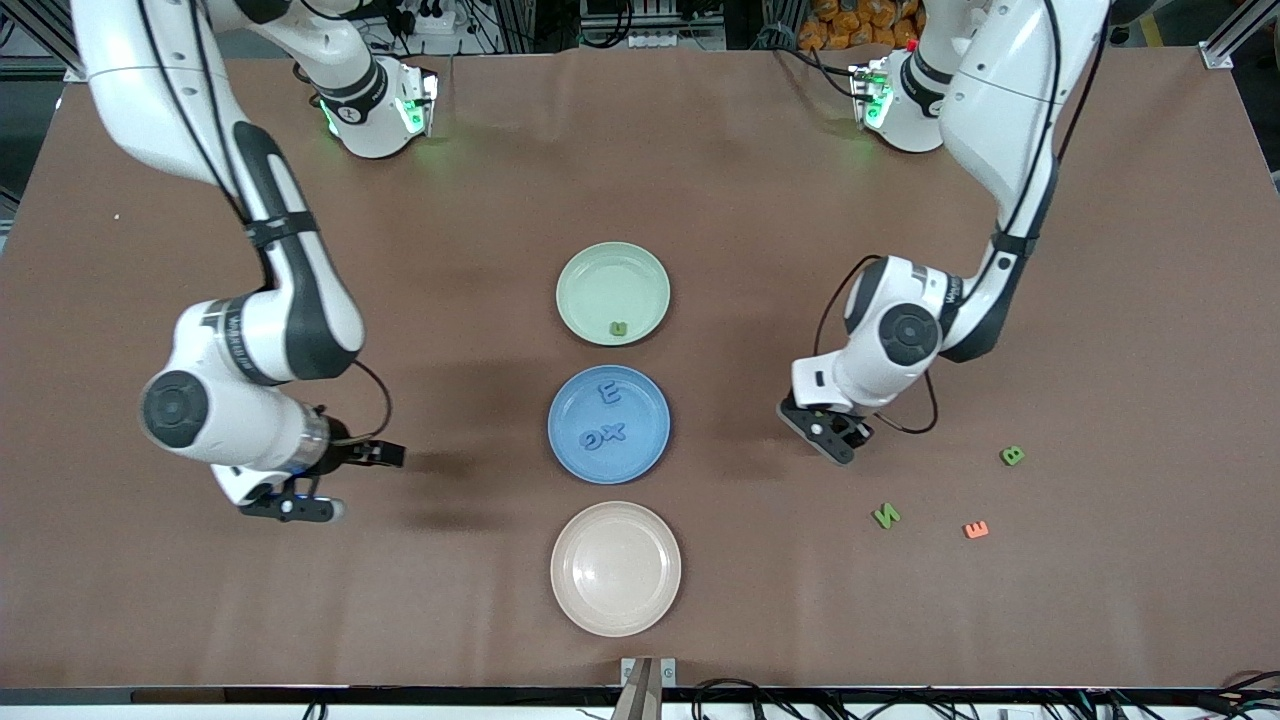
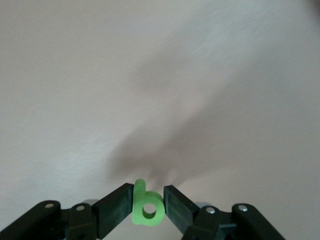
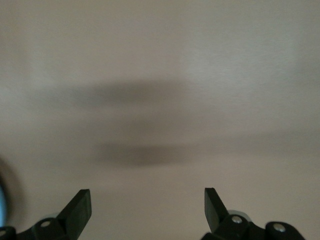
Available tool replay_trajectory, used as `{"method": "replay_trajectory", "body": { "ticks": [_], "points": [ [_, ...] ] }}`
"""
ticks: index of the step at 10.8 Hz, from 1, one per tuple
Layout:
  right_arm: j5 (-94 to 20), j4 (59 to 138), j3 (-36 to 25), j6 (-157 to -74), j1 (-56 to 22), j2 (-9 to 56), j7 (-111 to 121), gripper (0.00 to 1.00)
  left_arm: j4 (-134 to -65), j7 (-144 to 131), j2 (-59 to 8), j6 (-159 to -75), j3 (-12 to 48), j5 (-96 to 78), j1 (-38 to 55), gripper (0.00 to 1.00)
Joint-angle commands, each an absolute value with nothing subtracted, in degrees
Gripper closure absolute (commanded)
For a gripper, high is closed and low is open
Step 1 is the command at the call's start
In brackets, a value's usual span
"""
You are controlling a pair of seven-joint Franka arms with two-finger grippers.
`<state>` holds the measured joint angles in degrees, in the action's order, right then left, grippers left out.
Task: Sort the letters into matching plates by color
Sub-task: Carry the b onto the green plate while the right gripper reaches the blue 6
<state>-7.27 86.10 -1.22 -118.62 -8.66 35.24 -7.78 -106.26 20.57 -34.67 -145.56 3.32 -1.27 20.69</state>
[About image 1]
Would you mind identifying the orange bagged items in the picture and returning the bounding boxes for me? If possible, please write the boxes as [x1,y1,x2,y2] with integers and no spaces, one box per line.
[798,0,919,51]

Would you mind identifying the metal table edge bracket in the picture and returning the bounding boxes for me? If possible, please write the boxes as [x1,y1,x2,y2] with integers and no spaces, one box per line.
[621,656,678,720]

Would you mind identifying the beige plate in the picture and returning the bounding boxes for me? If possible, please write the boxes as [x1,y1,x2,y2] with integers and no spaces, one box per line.
[550,500,683,638]

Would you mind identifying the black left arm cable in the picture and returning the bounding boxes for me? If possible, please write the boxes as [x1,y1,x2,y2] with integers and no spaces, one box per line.
[814,0,1111,437]

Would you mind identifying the black cable bundle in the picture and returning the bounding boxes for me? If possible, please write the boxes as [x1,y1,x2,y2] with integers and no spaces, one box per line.
[690,670,1280,720]

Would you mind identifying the blue plate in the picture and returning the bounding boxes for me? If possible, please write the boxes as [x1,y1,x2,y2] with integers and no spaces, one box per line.
[547,364,672,486]

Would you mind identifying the light green plate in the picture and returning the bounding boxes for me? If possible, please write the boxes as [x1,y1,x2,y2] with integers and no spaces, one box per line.
[556,241,672,348]

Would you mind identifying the long white power strip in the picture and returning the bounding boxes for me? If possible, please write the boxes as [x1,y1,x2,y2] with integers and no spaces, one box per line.
[627,30,723,50]

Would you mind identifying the white power strip with plugs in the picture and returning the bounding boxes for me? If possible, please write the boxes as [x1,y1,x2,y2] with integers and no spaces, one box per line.
[398,0,457,37]

